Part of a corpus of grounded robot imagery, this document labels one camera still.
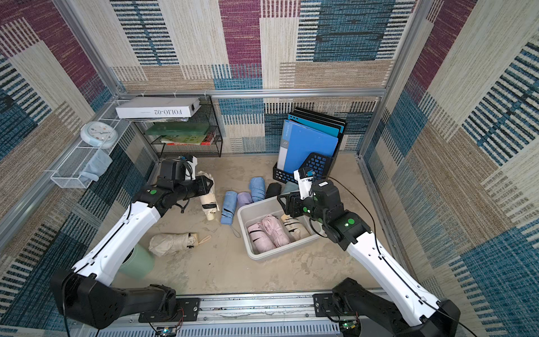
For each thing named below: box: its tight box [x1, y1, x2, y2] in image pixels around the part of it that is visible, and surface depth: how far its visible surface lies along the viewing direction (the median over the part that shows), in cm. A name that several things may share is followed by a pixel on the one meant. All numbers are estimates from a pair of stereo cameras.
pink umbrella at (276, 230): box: [261, 214, 291, 248], surface depth 88 cm
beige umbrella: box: [148, 233, 212, 257], surface depth 87 cm
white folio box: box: [115, 96, 202, 119], surface depth 81 cm
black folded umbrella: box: [265, 182, 282, 199], surface depth 106 cm
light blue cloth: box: [80, 148, 113, 182], surface depth 70 cm
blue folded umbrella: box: [249, 176, 266, 203], surface depth 104 cm
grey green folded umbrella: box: [279, 181, 299, 196], surface depth 106 cm
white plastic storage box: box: [237, 196, 323, 260], surface depth 88 cm
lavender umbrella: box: [237, 191, 254, 209], surface depth 101 cm
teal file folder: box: [287, 113, 344, 138], surface depth 91 cm
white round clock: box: [80, 121, 119, 149], surface depth 76 cm
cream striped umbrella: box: [280, 213, 311, 242], surface depth 91 cm
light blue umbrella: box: [220, 190, 238, 226], surface depth 98 cm
